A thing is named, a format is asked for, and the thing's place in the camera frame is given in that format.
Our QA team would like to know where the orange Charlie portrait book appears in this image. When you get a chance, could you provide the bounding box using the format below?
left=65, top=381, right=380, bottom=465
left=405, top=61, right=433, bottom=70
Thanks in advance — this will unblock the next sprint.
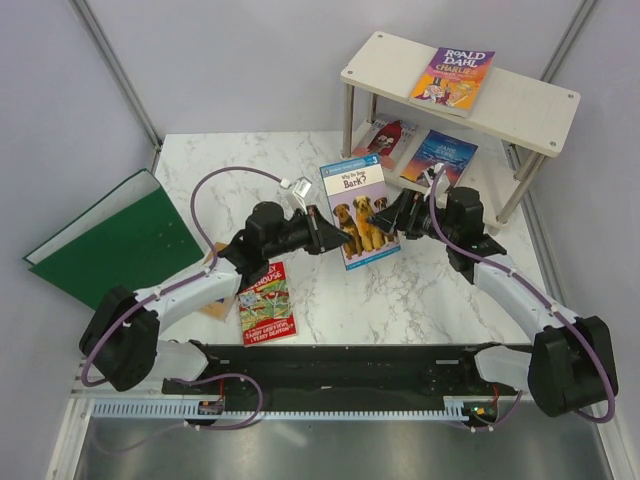
left=198, top=242, right=235, bottom=322

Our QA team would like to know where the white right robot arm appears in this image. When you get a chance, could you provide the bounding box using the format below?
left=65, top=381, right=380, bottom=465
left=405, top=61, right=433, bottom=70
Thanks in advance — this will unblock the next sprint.
left=368, top=187, right=619, bottom=424

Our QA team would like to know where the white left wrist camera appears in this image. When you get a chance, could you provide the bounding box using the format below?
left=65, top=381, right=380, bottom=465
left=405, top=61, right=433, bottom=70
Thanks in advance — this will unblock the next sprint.
left=279, top=177, right=312, bottom=211

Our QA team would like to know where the white slotted cable duct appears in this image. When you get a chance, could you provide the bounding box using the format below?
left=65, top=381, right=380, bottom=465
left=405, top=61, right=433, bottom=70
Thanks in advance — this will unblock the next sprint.
left=90, top=398, right=471, bottom=422

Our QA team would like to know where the Charlie Chocolate Factory book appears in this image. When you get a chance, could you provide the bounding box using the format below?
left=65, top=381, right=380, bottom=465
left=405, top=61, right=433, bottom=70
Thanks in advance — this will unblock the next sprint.
left=408, top=47, right=495, bottom=118

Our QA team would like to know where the red 13-Storey Treehouse book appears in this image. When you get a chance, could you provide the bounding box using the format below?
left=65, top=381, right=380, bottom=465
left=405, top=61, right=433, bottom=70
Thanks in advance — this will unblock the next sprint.
left=238, top=262, right=297, bottom=347

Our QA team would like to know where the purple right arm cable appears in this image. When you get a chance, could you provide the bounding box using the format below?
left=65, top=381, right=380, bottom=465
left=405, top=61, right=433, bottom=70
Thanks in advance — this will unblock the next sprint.
left=427, top=164, right=617, bottom=432

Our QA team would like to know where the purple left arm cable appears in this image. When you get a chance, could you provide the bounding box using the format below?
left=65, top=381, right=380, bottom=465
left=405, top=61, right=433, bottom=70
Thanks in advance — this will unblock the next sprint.
left=79, top=167, right=286, bottom=454

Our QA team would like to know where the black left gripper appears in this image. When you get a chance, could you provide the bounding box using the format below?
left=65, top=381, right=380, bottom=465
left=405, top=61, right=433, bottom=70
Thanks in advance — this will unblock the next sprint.
left=264, top=204, right=352, bottom=259

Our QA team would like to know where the green ring binder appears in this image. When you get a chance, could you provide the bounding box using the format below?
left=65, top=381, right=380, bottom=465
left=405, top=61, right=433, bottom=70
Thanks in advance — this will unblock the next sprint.
left=23, top=169, right=203, bottom=309

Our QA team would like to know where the white two-tier shelf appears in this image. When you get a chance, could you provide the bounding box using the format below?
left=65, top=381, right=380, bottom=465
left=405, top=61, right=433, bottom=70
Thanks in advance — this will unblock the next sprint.
left=341, top=31, right=581, bottom=229

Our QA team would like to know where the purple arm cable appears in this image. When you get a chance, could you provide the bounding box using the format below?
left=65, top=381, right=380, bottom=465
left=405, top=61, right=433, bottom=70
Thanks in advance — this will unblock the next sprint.
left=79, top=167, right=286, bottom=454
left=427, top=164, right=617, bottom=432

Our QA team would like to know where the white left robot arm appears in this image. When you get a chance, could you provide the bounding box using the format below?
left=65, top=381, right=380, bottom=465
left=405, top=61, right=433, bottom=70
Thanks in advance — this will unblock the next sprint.
left=79, top=202, right=351, bottom=393

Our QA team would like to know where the Jane Eyre book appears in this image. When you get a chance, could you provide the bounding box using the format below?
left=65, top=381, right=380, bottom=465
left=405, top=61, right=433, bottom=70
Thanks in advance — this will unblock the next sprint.
left=400, top=130, right=478, bottom=187

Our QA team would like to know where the red house cover book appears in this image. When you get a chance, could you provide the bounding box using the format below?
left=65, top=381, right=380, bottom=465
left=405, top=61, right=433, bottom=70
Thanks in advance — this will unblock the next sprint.
left=352, top=114, right=418, bottom=170

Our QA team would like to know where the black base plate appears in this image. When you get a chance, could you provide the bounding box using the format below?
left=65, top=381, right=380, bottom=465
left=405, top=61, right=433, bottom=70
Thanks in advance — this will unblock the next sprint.
left=162, top=345, right=515, bottom=410

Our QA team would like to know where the aluminium rail frame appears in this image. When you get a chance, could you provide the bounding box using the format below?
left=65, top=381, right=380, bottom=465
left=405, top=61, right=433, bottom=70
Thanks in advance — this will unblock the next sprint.
left=69, top=357, right=166, bottom=401

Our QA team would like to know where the Why Do Dogs Bark book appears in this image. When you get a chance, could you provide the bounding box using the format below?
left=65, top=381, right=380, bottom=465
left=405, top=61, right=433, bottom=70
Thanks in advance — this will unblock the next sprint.
left=319, top=154, right=401, bottom=271

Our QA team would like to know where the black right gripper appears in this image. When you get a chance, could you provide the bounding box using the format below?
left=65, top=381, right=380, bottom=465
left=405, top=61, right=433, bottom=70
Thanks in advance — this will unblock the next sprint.
left=365, top=188, right=457, bottom=245

